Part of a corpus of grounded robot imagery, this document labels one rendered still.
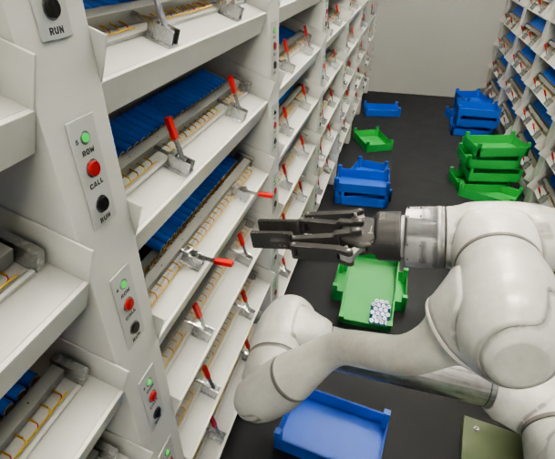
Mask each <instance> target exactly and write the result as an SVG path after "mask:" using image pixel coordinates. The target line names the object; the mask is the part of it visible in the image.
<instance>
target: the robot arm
mask: <svg viewBox="0 0 555 459"><path fill-rule="evenodd" d="M258 226H259V230H252V231H251V232H250V235H251V240H252V246H253V247H254V248H258V249H280V250H290V251H291V252H292V257H293V259H297V260H316V261H325V262H335V263H340V264H343V265H345V266H348V267H352V266H354V265H355V262H354V259H355V258H356V257H357V256H358V255H360V256H363V255H366V254H374V255H375V257H376V259H377V260H389V261H401V258H405V264H406V266H408V267H428V268H436V269H440V268H445V269H451V270H450V272H449V273H448V275H447V276H446V277H445V279H444V280H443V281H442V283H441V284H440V285H439V286H438V288H437V289H436V290H435V292H434V293H433V294H432V295H431V296H430V297H429V298H428V299H427V301H426V316H425V318H424V320H422V321H421V322H420V323H419V324H418V325H417V326H416V327H415V328H414V329H413V330H411V331H408V332H406V333H403V334H399V335H393V334H384V333H377V332H370V331H357V330H346V329H342V328H338V327H334V326H332V323H331V322H330V321H329V320H328V319H326V318H325V317H323V316H322V315H320V314H319V313H317V312H316V311H314V309H313V307H312V305H311V304H310V303H309V302H308V301H307V300H306V299H304V298H302V297H300V296H297V295H292V294H289V295H283V296H281V297H279V298H277V299H276V300H274V301H273V302H272V303H271V304H270V305H269V306H268V307H267V308H266V310H265V311H264V313H263V314H262V317H261V318H260V320H259V322H258V325H257V327H256V330H255V332H254V335H253V337H252V342H251V348H250V352H249V355H248V358H247V361H246V364H245V367H244V370H243V373H242V381H241V382H240V383H239V384H238V385H237V388H236V391H235V394H234V399H233V404H234V408H235V410H236V412H237V414H238V415H239V416H240V417H241V418H242V419H243V420H245V421H249V422H252V423H267V422H270V421H273V420H276V419H278V418H280V417H282V416H284V415H285V414H287V413H288V412H290V411H292V410H293V409H294V408H296V407H297V406H298V405H299V404H300V403H301V402H302V401H303V400H305V399H306V398H307V397H308V396H310V394H311V393H312V392H313V391H314V390H315V389H316V387H317V386H318V385H319V384H320V383H321V382H322V381H323V380H324V379H325V378H326V377H327V376H328V375H329V374H330V373H331V372H332V371H338V372H344V373H348V374H352V375H355V376H359V377H364V378H367V379H371V380H375V381H379V382H382V383H389V384H393V385H397V386H401V387H405V388H408V389H412V390H416V391H420V392H423V393H431V394H434V395H438V396H442V397H446V398H449V399H453V400H458V401H461V402H465V403H472V404H475V405H479V406H482V408H483V409H484V411H485V412H486V413H487V414H488V415H489V417H490V418H491V419H493V420H494V421H497V422H499V423H502V424H503V425H505V426H507V427H508V428H509V429H511V430H512V431H514V432H515V433H517V434H520V436H521V440H522V448H523V459H555V275H554V273H553V272H554V271H555V209H554V208H550V207H546V206H542V205H539V204H533V203H527V202H519V201H475V202H467V203H463V204H460V205H456V206H448V207H441V206H436V207H407V208H406V215H402V211H379V212H377V214H376V216H375V219H372V218H368V217H365V215H364V209H351V210H336V211H312V212H305V213H304V217H301V218H299V219H258ZM304 233H308V234H306V235H304ZM300 234H301V235H300ZM339 240H340V244H339ZM297 241H298V242H297Z"/></svg>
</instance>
